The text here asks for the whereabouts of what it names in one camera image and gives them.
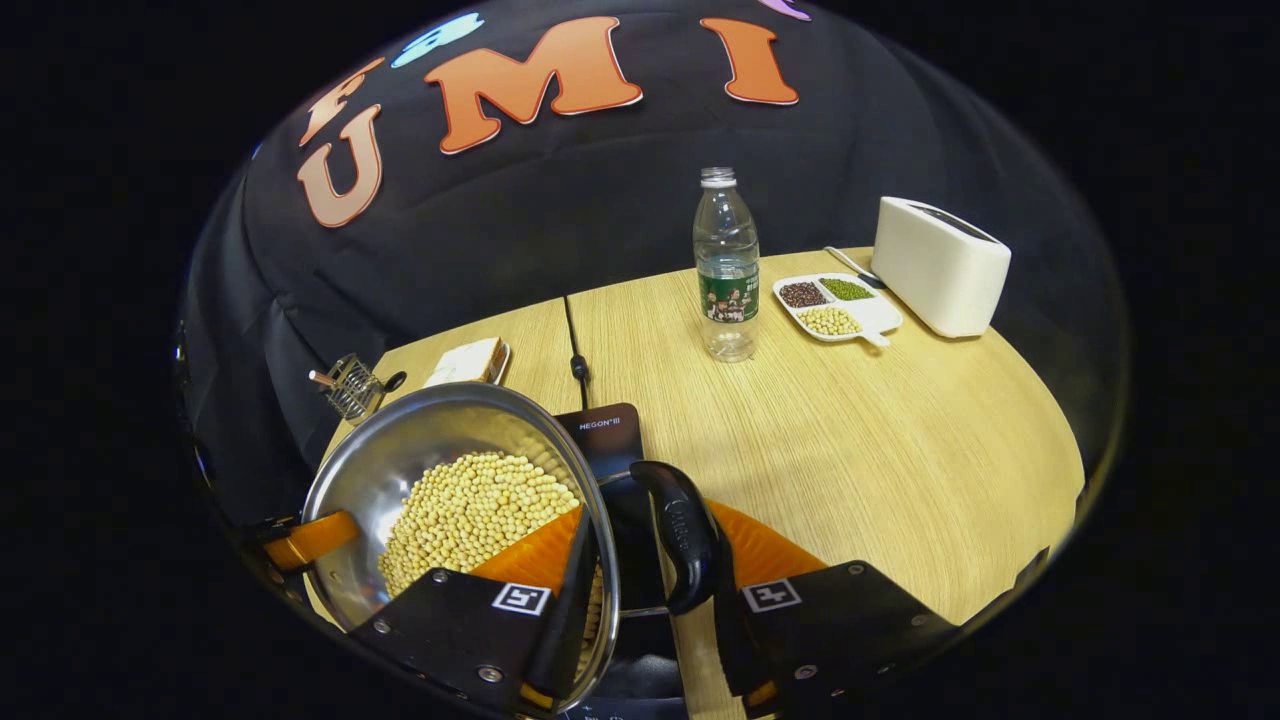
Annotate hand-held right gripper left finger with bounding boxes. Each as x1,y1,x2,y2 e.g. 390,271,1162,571
350,500,601,716

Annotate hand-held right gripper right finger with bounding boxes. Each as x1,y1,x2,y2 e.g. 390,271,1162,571
700,498,961,706

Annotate steel pot with black handles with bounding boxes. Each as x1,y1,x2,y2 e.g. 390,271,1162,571
300,382,723,713

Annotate black induction cooktop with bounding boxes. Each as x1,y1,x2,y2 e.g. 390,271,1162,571
553,402,691,720

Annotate soybeans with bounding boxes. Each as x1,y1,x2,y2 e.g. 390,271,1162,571
378,450,606,681

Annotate sandwich with lettuce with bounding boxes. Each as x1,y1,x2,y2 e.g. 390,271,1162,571
425,337,506,389

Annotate white divided dish of beans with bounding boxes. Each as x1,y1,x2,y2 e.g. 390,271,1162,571
772,273,904,349

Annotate clear plastic water bottle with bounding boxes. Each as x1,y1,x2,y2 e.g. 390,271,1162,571
692,167,761,363

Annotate slim grey utensil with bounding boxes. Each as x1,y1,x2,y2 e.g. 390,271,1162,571
825,246,886,289

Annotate black backdrop cloth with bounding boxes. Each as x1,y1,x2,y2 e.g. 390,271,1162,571
180,0,1126,521

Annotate white toaster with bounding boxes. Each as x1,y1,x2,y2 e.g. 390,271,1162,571
870,196,1013,339

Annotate wire mesh holder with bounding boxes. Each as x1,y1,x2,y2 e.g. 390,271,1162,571
308,353,386,421

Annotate black power cable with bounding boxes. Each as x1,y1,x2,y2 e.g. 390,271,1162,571
562,295,593,411

